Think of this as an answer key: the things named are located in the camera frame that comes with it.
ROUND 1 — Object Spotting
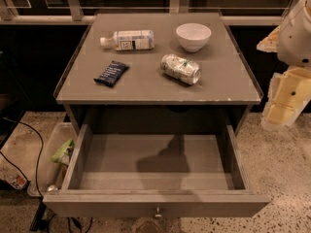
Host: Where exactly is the grey top drawer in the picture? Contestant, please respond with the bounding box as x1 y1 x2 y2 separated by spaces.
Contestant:
44 125 270 218

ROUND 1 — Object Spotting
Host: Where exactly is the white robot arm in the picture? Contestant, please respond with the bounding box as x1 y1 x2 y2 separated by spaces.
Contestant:
257 0 311 130

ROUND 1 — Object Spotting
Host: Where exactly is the metal drawer knob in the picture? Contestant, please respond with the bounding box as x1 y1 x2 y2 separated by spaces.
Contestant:
154 207 162 219

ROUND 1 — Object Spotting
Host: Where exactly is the crushed silver soda can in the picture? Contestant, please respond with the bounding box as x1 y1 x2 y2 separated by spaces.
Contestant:
160 54 201 85

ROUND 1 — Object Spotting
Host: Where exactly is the white ceramic bowl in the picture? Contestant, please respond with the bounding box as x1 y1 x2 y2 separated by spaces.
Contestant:
176 23 212 52

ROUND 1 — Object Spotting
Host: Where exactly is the grey wooden cabinet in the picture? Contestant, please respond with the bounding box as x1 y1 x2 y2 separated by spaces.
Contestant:
52 12 264 138

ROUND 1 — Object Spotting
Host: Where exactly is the clear plastic water bottle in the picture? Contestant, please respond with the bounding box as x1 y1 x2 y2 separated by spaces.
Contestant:
100 30 155 51

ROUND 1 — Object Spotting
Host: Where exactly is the dark blue snack packet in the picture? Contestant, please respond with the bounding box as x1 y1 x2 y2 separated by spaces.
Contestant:
93 61 129 87

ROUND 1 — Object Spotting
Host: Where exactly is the metal window railing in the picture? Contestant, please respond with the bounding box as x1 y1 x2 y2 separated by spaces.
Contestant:
0 0 298 24

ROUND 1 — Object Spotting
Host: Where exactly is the green chip bag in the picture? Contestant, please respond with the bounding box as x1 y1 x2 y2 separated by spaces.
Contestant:
52 139 75 166

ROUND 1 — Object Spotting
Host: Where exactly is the clear plastic storage bin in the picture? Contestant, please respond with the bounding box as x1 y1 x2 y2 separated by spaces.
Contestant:
27 122 77 197

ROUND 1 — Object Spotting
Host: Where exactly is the small silver can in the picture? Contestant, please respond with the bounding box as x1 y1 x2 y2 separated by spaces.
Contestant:
47 184 58 192

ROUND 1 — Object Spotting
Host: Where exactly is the black power cable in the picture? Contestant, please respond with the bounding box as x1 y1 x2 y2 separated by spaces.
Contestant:
0 116 45 197

